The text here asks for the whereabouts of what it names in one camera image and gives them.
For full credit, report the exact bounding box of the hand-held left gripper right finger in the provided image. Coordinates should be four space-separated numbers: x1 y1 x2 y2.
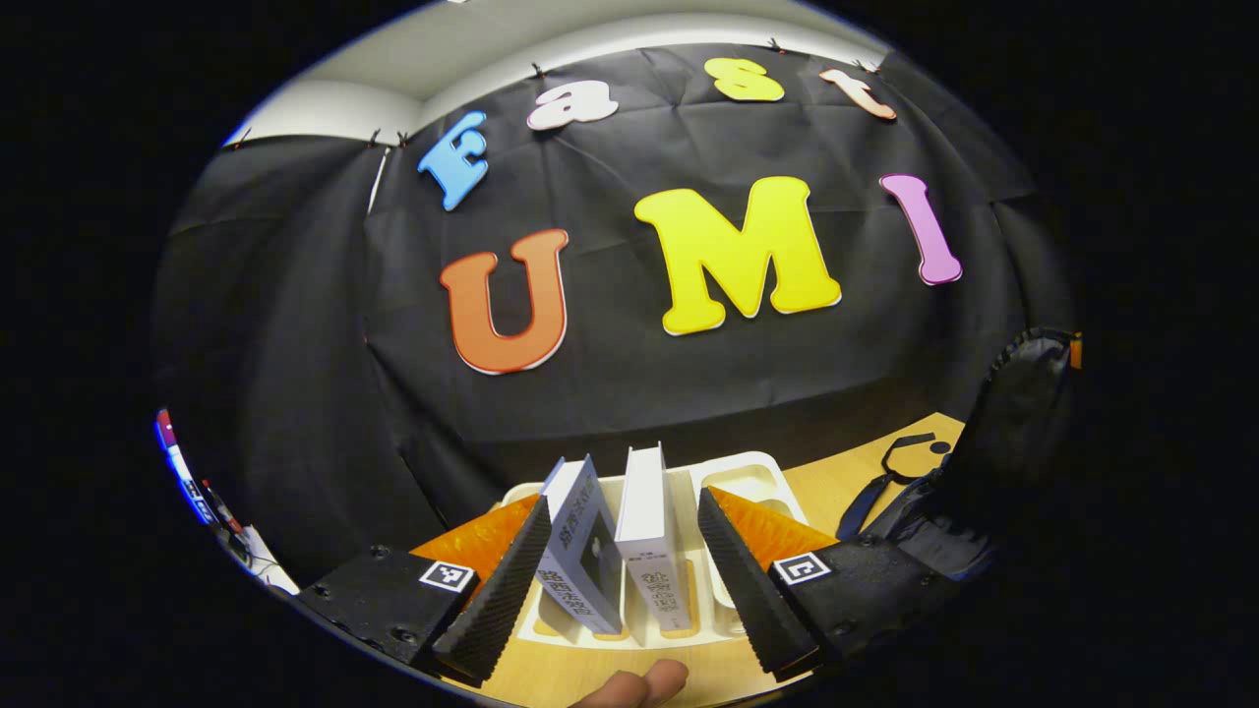
696 485 960 682

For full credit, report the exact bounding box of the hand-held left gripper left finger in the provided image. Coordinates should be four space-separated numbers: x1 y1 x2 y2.
295 495 554 686

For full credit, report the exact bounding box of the blue and black schoolbag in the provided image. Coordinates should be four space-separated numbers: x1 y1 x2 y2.
836 329 1078 581

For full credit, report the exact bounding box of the blue-grey book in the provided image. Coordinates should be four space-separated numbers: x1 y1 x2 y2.
536 454 626 635

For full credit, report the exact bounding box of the cream plastic bookshelf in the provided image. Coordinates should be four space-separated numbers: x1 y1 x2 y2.
502 450 809 650

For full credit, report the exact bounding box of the white book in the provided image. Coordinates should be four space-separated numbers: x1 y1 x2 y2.
615 442 701 632

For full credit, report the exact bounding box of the white side table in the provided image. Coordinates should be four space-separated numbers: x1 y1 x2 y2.
234 526 301 596

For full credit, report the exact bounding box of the black backdrop cloth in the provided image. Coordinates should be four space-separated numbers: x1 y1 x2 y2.
152 44 1078 581

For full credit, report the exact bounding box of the computer monitor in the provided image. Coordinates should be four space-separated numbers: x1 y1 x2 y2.
155 408 215 524

